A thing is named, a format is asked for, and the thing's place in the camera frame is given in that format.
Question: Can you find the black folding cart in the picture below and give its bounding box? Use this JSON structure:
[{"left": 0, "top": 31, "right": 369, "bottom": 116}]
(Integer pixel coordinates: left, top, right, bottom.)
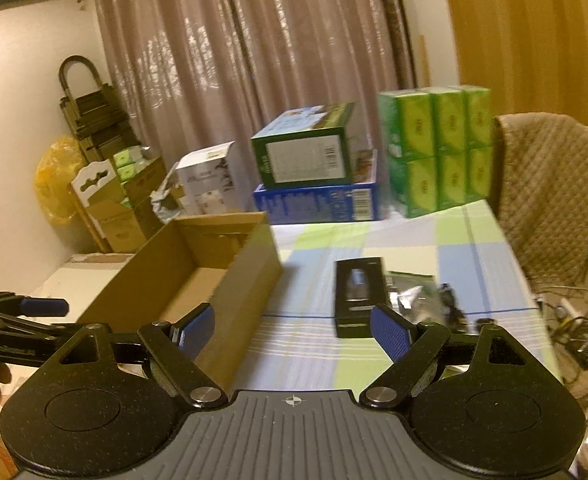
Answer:
[{"left": 59, "top": 55, "right": 140, "bottom": 162}]

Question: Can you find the green product box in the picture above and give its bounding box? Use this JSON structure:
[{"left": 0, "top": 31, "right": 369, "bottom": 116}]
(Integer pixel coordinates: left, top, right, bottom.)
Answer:
[{"left": 251, "top": 102, "right": 360, "bottom": 190}]

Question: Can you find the blue product box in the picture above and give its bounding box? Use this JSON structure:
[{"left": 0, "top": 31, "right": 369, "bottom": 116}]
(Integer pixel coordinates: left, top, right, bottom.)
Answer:
[{"left": 253, "top": 150, "right": 383, "bottom": 226}]

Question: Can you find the white humidifier box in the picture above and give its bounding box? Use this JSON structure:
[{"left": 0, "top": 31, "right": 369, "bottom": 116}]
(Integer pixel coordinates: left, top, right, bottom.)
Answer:
[{"left": 175, "top": 141, "right": 242, "bottom": 214}]

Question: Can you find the green tissue pack stack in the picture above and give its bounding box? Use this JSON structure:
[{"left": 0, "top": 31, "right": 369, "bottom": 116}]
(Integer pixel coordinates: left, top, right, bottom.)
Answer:
[{"left": 377, "top": 84, "right": 494, "bottom": 218}]

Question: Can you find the yellow plastic bag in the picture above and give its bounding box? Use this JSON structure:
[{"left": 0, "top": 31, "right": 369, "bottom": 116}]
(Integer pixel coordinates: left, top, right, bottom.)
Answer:
[{"left": 34, "top": 136, "right": 86, "bottom": 226}]

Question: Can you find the brown cardboard box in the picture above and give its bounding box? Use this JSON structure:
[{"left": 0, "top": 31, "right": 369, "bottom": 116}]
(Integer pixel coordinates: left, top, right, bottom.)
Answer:
[{"left": 79, "top": 212, "right": 282, "bottom": 390}]

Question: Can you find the green leaf foil packet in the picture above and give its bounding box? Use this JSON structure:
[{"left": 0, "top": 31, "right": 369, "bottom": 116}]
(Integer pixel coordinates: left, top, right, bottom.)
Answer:
[{"left": 386, "top": 271, "right": 439, "bottom": 324}]

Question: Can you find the open cardboard carton floor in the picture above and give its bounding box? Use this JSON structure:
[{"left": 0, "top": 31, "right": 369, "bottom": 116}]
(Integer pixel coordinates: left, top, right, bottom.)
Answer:
[{"left": 70, "top": 145, "right": 166, "bottom": 254}]

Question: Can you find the checked tablecloth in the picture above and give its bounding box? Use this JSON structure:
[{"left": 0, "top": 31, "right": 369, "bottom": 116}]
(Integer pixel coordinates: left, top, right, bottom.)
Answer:
[{"left": 227, "top": 198, "right": 563, "bottom": 394}]

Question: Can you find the quilted beige chair cover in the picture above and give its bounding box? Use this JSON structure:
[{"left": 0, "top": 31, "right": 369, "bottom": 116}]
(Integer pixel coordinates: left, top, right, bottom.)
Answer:
[{"left": 495, "top": 112, "right": 588, "bottom": 289}]

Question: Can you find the black shaver box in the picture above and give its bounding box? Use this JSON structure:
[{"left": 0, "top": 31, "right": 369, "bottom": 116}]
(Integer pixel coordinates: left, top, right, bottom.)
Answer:
[{"left": 334, "top": 257, "right": 388, "bottom": 339}]

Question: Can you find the pink curtain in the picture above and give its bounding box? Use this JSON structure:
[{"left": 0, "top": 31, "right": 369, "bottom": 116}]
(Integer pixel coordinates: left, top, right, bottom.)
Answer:
[{"left": 96, "top": 0, "right": 415, "bottom": 184}]

